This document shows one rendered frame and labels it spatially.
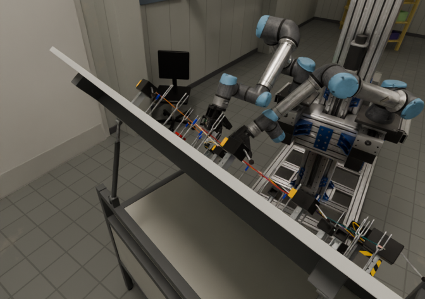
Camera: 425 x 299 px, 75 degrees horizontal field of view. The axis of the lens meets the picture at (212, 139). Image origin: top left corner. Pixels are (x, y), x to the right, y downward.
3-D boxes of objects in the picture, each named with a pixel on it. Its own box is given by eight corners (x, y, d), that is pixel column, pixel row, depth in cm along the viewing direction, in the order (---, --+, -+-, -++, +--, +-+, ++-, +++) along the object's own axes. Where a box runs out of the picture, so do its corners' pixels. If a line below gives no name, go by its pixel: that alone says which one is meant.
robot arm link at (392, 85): (389, 97, 163) (399, 76, 155) (403, 109, 153) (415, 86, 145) (370, 97, 162) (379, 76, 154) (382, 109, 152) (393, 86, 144)
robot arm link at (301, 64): (307, 85, 173) (313, 64, 165) (288, 79, 179) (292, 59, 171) (314, 79, 181) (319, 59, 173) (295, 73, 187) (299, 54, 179)
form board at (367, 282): (384, 299, 109) (387, 295, 110) (492, 386, 26) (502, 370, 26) (192, 155, 176) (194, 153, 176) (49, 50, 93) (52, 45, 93)
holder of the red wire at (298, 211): (314, 239, 81) (334, 209, 82) (279, 214, 91) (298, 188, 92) (319, 243, 84) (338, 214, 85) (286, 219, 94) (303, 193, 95)
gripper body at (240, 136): (227, 137, 149) (244, 123, 147) (236, 150, 149) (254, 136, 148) (226, 139, 142) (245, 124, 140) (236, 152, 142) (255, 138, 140)
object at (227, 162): (233, 178, 66) (255, 148, 67) (210, 162, 75) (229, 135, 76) (243, 186, 69) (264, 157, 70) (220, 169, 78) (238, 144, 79)
